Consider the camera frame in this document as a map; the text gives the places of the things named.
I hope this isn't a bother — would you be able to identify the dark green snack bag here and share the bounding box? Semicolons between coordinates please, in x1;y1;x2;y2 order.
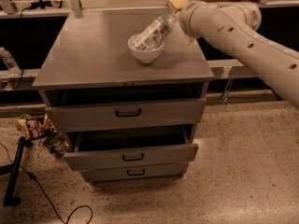
43;133;70;158

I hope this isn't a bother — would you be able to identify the colourful snack bag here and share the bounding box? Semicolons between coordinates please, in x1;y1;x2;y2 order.
17;114;56;140

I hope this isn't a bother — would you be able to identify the middle grey open drawer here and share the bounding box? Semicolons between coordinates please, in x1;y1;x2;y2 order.
64;125;198;171

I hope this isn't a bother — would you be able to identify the white ceramic bowl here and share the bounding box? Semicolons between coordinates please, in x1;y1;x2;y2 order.
127;35;164;63

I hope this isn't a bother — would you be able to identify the clear bottle at left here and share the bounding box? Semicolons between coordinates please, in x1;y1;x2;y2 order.
0;48;21;77

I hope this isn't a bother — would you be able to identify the black stand leg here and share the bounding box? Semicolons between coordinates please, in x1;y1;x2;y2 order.
0;136;25;207

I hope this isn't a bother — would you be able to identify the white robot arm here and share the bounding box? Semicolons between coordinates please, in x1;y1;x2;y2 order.
165;0;299;108

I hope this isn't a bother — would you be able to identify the bottom grey drawer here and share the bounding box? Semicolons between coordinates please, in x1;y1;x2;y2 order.
81;162;189;182

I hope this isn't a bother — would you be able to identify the grey drawer cabinet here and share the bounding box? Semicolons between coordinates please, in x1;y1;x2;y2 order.
32;7;216;185

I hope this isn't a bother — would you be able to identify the top grey drawer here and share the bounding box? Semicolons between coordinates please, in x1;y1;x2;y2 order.
46;98;206;133

